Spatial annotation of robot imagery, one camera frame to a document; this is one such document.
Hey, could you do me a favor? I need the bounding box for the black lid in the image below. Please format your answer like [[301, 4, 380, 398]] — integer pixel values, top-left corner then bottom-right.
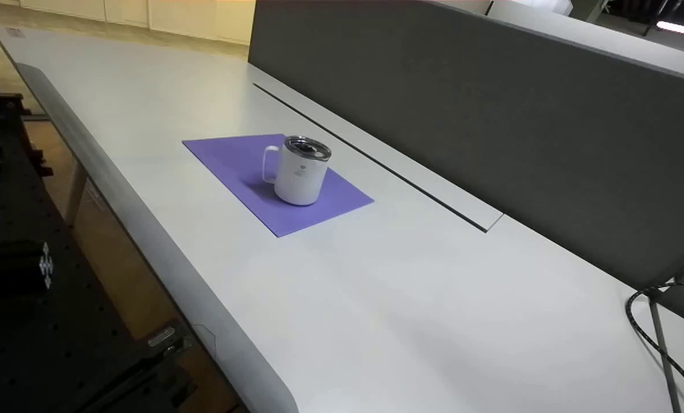
[[284, 135, 332, 161]]

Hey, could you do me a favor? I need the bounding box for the purple rectangular mat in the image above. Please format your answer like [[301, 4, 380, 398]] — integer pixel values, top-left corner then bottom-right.
[[183, 133, 372, 237]]

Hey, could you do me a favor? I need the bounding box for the dark grey desk divider panel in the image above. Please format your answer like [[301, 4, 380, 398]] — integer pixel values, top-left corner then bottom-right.
[[251, 0, 684, 284]]

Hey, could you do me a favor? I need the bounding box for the grey metal stand rod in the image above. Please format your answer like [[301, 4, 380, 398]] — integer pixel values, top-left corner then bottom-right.
[[647, 298, 681, 413]]

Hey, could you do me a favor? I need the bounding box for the black perforated equipment table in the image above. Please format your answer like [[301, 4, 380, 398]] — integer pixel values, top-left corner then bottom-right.
[[0, 95, 193, 413]]

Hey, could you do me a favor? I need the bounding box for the white mug with handle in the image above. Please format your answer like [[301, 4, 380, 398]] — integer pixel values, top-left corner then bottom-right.
[[262, 138, 330, 207]]

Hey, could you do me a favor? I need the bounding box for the black cable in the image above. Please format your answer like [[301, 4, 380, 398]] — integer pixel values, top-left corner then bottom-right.
[[624, 284, 684, 413]]

